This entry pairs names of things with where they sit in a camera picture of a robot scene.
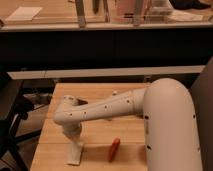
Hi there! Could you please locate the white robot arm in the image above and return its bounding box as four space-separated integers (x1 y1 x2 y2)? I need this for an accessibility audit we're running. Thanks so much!
54 78 203 171

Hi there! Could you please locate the white sponge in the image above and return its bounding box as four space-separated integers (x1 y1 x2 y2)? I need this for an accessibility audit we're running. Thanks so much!
67 137 84 166

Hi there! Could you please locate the black office chair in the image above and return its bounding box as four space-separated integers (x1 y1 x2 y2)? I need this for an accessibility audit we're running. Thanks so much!
0 71 41 171

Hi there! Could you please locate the white paper sheet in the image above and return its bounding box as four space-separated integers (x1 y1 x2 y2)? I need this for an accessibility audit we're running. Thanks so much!
6 6 42 21

